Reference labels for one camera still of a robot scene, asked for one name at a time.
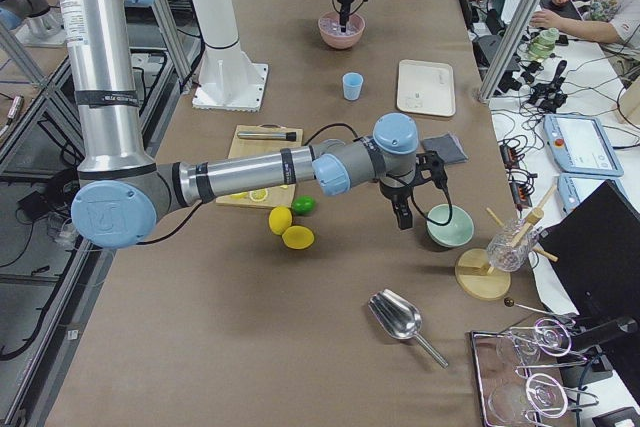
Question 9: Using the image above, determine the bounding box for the pile of clear ice cubes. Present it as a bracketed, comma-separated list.
[318, 16, 364, 39]

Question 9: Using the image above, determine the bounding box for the light blue plastic cup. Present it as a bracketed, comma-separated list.
[342, 72, 364, 101]

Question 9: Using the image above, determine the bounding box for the wooden cup stand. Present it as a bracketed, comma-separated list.
[455, 184, 558, 301]

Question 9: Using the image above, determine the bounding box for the steel ice scoop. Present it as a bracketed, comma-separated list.
[368, 288, 449, 368]

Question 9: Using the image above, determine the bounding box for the pink bowl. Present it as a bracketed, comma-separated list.
[317, 12, 366, 50]

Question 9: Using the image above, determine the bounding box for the light green bowl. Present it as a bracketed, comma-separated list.
[426, 204, 475, 248]

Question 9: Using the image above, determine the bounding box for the grey folded cloth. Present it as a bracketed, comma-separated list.
[421, 133, 468, 165]

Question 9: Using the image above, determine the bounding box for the green lime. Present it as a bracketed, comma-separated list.
[291, 195, 317, 216]

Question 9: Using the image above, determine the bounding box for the cream rabbit serving tray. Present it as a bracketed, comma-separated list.
[396, 59, 456, 117]

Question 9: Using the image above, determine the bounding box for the yellow lemon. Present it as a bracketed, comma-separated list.
[281, 225, 315, 250]
[268, 206, 293, 236]

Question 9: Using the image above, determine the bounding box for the clear textured glass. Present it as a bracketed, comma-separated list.
[486, 219, 540, 272]

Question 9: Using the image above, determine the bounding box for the bamboo cutting board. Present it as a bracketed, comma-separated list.
[214, 124, 303, 209]

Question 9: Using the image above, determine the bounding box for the steel muddler black tip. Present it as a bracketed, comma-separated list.
[236, 131, 297, 142]

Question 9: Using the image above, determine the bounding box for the lemon half lower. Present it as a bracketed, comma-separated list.
[248, 188, 269, 202]

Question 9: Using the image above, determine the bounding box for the lemon half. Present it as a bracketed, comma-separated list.
[228, 191, 248, 200]
[248, 188, 269, 202]

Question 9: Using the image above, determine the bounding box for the lemon half upper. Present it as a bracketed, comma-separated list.
[228, 191, 248, 200]

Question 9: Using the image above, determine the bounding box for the lower teach pendant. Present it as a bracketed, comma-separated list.
[557, 172, 626, 216]

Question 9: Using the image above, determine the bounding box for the teach pendant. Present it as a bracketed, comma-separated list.
[557, 172, 626, 216]
[543, 114, 624, 177]

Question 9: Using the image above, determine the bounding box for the upper teach pendant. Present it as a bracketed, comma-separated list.
[543, 114, 624, 177]

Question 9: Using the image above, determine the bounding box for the upper wine glass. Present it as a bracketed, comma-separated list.
[496, 318, 572, 367]

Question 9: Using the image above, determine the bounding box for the wine glass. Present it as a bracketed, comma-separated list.
[488, 373, 568, 426]
[496, 318, 572, 367]

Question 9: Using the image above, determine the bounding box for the black monitor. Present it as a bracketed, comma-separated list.
[540, 180, 639, 321]

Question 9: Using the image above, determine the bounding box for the metal glass rack tray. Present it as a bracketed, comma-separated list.
[469, 320, 599, 426]

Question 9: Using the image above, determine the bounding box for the lower wine glass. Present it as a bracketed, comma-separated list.
[488, 373, 568, 426]

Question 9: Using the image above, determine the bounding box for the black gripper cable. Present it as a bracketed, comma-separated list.
[412, 166, 454, 226]

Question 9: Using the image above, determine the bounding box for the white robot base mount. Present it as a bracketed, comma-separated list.
[192, 0, 268, 112]

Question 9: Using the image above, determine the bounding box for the aluminium frame post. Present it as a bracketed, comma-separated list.
[478, 0, 540, 104]

